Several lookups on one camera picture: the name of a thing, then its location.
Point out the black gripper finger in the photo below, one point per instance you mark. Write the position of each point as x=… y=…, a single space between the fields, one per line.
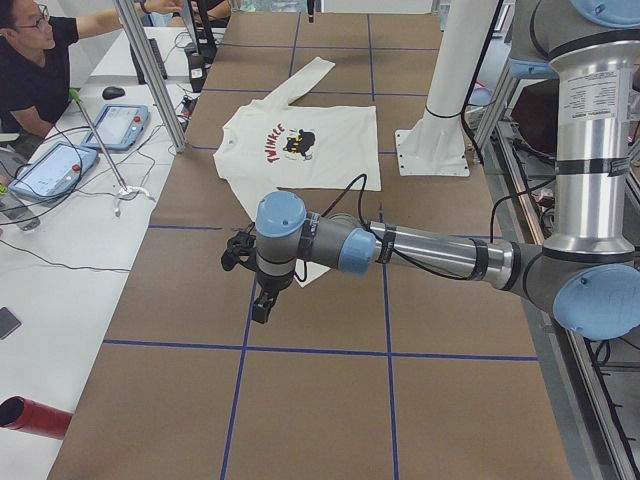
x=310 y=10

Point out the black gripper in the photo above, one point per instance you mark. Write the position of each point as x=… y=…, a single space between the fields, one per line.
x=270 y=286

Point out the white long-sleeve printed shirt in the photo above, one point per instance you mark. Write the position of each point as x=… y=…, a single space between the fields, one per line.
x=271 y=148

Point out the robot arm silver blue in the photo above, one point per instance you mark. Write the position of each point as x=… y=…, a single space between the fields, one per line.
x=546 y=33

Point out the dark brown bottle with label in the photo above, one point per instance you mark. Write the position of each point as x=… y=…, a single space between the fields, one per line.
x=197 y=72

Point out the black computer mouse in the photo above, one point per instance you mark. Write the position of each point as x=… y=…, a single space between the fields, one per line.
x=113 y=92

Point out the far blue teach pendant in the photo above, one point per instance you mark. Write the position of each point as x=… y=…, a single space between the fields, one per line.
x=119 y=125

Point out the blue teach pendant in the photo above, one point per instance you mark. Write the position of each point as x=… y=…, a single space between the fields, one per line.
x=119 y=125
x=55 y=173

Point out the near blue teach pendant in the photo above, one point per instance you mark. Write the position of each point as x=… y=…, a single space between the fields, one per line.
x=55 y=173

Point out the grey grabber stick green tip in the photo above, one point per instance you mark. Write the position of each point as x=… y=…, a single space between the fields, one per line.
x=74 y=95

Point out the black smartphone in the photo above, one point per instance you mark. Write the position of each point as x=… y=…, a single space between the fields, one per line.
x=8 y=322

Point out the red cylinder tube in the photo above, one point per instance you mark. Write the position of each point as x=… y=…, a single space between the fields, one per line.
x=28 y=416

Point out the clear plastic bottle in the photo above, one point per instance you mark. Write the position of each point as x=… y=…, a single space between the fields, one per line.
x=18 y=213

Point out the person in black shirt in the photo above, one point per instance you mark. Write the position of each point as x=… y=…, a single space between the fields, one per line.
x=35 y=62

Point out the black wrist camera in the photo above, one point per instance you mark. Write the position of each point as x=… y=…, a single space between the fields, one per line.
x=240 y=250

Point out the aluminium frame post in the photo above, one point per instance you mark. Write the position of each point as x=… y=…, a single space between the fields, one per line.
x=129 y=19

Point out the white camera mast with base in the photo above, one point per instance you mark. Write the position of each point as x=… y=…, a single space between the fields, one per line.
x=435 y=145

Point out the aluminium side frame rail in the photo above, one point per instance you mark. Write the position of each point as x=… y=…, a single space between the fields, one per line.
x=583 y=274

